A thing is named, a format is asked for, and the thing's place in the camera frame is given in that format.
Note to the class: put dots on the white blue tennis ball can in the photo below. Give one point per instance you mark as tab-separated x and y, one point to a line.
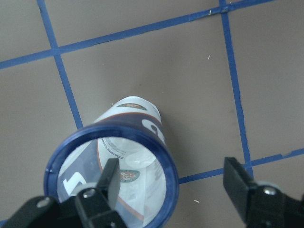
130	131

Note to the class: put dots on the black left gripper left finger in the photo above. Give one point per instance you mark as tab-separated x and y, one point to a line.
109	182

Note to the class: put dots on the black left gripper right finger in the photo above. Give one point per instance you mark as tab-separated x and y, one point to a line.
237	183

